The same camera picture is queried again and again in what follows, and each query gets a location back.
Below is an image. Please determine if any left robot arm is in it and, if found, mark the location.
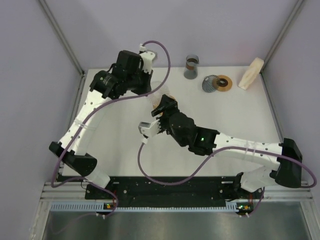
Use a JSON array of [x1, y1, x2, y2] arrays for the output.
[[49, 46, 157, 199]]

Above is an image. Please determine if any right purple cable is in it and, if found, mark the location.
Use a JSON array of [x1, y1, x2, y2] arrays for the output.
[[137, 139, 316, 216]]

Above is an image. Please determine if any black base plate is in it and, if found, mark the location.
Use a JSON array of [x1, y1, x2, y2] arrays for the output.
[[84, 175, 266, 208]]

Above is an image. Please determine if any wooden dripper holder ring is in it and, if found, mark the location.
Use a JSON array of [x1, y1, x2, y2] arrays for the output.
[[152, 94, 176, 117]]

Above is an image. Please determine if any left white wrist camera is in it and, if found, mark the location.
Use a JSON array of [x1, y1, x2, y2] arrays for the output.
[[139, 44, 158, 75]]

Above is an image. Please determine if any aluminium frame rail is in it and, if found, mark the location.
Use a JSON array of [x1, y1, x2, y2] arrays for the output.
[[40, 182, 314, 202]]

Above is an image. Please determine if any grey slotted cable duct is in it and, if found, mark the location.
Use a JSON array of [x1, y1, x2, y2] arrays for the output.
[[50, 202, 252, 213]]

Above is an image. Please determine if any purple cable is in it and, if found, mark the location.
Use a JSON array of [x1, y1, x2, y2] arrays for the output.
[[50, 39, 172, 210], [137, 139, 316, 216]]

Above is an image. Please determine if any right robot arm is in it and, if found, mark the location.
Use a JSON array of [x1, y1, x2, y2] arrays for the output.
[[151, 94, 303, 198]]

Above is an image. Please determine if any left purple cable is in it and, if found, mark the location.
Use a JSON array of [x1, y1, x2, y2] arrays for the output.
[[50, 39, 172, 210]]

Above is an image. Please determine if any grey glass carafe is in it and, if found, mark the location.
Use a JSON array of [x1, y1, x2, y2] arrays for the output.
[[184, 54, 199, 80]]

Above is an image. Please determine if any left corner aluminium post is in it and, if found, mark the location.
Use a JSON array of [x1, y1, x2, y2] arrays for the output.
[[36, 0, 85, 77]]

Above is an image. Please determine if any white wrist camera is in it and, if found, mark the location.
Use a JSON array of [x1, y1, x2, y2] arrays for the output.
[[138, 120, 161, 144], [139, 44, 158, 75]]

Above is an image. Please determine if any wooden ring by grey dripper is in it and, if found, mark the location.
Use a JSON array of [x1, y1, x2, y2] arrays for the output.
[[214, 74, 233, 92]]

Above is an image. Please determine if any grey ribbed glass dripper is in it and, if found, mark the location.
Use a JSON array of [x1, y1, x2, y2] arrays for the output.
[[201, 75, 219, 93]]

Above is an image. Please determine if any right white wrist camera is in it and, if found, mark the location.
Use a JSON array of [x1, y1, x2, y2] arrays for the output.
[[138, 120, 161, 144]]

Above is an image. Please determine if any clear ribbed glass dripper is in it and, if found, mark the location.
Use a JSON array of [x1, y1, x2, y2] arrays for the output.
[[147, 81, 170, 107]]

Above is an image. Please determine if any corner aluminium post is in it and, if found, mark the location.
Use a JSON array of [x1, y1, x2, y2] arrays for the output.
[[36, 0, 85, 77], [260, 0, 307, 74]]

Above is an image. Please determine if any right corner aluminium post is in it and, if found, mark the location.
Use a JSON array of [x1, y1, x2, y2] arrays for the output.
[[260, 0, 307, 74]]

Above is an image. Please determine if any cream filter holder box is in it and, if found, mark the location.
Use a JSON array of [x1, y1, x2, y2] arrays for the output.
[[238, 57, 264, 90]]

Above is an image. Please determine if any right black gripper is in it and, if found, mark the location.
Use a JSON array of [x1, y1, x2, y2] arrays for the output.
[[151, 94, 187, 148]]

